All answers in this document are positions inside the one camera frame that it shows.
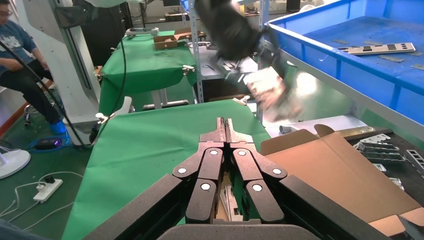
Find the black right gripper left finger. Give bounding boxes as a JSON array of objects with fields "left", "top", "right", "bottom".
[{"left": 82, "top": 116, "right": 227, "bottom": 240}]

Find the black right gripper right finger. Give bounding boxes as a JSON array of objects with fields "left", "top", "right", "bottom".
[{"left": 226, "top": 118, "right": 390, "bottom": 240}]

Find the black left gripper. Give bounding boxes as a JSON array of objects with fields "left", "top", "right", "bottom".
[{"left": 194, "top": 0, "right": 293, "bottom": 101}]

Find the silver metal IO shield plate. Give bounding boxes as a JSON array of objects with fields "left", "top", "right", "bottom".
[
  {"left": 243, "top": 65, "right": 289, "bottom": 100},
  {"left": 220, "top": 185, "right": 244, "bottom": 222},
  {"left": 337, "top": 42, "right": 417, "bottom": 56}
]

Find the brown cardboard box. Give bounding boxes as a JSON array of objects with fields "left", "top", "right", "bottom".
[{"left": 218, "top": 124, "right": 424, "bottom": 240}]

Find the small open cardboard box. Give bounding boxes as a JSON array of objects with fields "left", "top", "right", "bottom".
[{"left": 153, "top": 28, "right": 200, "bottom": 51}]

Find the blue plastic tray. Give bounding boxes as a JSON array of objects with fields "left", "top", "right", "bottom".
[{"left": 264, "top": 0, "right": 424, "bottom": 125}]

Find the black tray with brass rails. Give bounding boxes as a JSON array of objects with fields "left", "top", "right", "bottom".
[{"left": 337, "top": 125, "right": 424, "bottom": 206}]

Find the white plastic pipe fitting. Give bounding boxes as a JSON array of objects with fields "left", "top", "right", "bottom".
[{"left": 279, "top": 124, "right": 299, "bottom": 135}]

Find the green table cloth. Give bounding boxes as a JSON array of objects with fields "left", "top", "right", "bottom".
[
  {"left": 61, "top": 99, "right": 273, "bottom": 240},
  {"left": 98, "top": 30, "right": 200, "bottom": 115}
]

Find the white lower table board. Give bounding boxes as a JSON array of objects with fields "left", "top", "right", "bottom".
[{"left": 264, "top": 114, "right": 369, "bottom": 138}]

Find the white power strip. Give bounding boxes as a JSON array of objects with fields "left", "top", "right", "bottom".
[{"left": 33, "top": 178, "right": 64, "bottom": 204}]

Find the black device purple light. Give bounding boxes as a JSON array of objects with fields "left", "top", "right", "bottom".
[{"left": 34, "top": 137, "right": 64, "bottom": 152}]

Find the white machine column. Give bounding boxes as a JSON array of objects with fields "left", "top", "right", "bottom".
[{"left": 14, "top": 0, "right": 133, "bottom": 147}]

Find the white round fan base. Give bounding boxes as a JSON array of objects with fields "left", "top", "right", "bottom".
[{"left": 0, "top": 147, "right": 32, "bottom": 180}]

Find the seated person blue shirt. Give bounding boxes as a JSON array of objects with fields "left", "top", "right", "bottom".
[{"left": 0, "top": 4, "right": 67, "bottom": 135}]

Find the grey perforated shelf post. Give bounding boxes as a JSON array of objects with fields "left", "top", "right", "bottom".
[{"left": 256, "top": 0, "right": 270, "bottom": 125}]

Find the grey perforated rack post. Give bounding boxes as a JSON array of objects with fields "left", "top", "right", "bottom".
[{"left": 188, "top": 0, "right": 205, "bottom": 104}]

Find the grey table frame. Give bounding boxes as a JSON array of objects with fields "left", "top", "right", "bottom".
[{"left": 142, "top": 87, "right": 200, "bottom": 112}]

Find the white handle device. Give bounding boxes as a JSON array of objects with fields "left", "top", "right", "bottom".
[{"left": 125, "top": 27, "right": 161, "bottom": 38}]

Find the thick black cable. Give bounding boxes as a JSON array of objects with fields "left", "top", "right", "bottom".
[
  {"left": 89, "top": 36, "right": 128, "bottom": 147},
  {"left": 0, "top": 40, "right": 97, "bottom": 149}
]

